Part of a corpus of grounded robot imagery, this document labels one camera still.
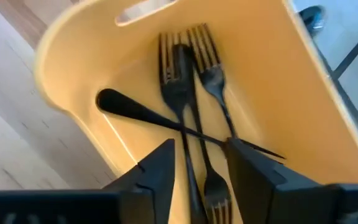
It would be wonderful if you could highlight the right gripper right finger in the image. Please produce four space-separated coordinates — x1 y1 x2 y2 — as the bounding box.
224 138 326 224

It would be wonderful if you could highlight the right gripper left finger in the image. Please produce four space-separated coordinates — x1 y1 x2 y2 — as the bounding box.
103 139 176 224

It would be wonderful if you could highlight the all-metal silver fork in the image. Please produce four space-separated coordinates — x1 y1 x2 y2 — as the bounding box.
172 43 233 224

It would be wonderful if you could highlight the silver utensil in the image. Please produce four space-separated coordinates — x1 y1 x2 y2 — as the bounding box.
157 32 210 224

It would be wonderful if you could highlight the yellow plastic bin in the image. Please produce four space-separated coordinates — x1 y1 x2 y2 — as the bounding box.
33 0 358 224

